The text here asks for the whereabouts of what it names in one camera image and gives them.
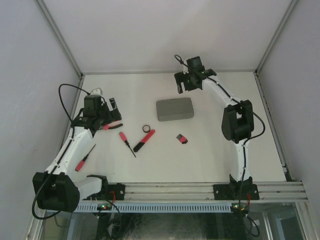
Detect red black utility knife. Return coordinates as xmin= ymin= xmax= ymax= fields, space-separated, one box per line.
xmin=133 ymin=129 xmax=156 ymax=153

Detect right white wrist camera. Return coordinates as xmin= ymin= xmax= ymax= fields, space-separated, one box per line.
xmin=182 ymin=58 xmax=190 ymax=75

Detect blue slotted cable duct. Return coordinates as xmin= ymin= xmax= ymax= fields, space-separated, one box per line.
xmin=46 ymin=201 xmax=231 ymax=214

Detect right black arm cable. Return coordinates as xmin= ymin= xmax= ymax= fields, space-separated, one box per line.
xmin=174 ymin=54 xmax=266 ymax=213

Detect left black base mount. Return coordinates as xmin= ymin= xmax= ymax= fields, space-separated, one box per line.
xmin=84 ymin=183 xmax=126 ymax=202

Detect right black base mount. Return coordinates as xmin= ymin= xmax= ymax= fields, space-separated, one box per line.
xmin=213 ymin=184 xmax=260 ymax=200

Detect red black pliers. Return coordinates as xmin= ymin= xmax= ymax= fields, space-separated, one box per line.
xmin=99 ymin=121 xmax=123 ymax=131

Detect black tape roll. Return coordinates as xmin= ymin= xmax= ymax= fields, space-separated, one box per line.
xmin=142 ymin=124 xmax=151 ymax=133

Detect red hex key set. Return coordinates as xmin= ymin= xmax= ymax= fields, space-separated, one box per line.
xmin=176 ymin=134 xmax=188 ymax=144

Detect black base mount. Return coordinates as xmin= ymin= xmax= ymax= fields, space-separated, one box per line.
xmin=84 ymin=183 xmax=126 ymax=202
xmin=213 ymin=184 xmax=260 ymax=200

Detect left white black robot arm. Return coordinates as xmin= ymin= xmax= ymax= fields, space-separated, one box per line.
xmin=32 ymin=94 xmax=122 ymax=213

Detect grey plastic tool case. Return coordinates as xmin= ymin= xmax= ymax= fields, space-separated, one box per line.
xmin=155 ymin=97 xmax=194 ymax=122

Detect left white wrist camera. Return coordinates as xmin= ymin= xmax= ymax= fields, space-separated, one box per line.
xmin=90 ymin=87 xmax=103 ymax=96

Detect long red black screwdriver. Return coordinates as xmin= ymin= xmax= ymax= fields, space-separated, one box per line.
xmin=74 ymin=144 xmax=96 ymax=172

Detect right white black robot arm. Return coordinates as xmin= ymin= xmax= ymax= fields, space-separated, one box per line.
xmin=174 ymin=54 xmax=260 ymax=201

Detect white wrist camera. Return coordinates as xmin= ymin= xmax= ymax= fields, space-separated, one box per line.
xmin=90 ymin=87 xmax=103 ymax=96
xmin=182 ymin=58 xmax=190 ymax=75

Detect aluminium front rail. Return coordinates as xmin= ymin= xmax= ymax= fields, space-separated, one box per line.
xmin=36 ymin=181 xmax=309 ymax=201

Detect short red black screwdriver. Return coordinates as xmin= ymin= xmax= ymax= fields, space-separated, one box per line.
xmin=119 ymin=132 xmax=136 ymax=158

